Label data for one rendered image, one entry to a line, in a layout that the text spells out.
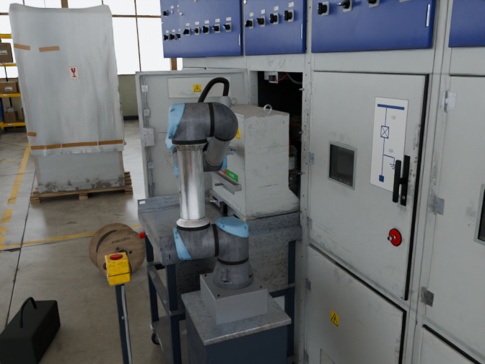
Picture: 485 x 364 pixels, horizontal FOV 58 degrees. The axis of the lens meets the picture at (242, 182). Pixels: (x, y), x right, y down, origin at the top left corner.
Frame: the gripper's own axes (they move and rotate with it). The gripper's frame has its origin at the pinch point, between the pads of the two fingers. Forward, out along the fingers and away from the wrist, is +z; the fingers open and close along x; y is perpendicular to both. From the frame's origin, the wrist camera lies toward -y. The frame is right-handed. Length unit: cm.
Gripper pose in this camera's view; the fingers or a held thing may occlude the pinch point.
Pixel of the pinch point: (232, 149)
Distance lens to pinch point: 203.9
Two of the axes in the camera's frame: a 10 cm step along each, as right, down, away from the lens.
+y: 6.1, 2.1, -7.7
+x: 1.9, -9.8, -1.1
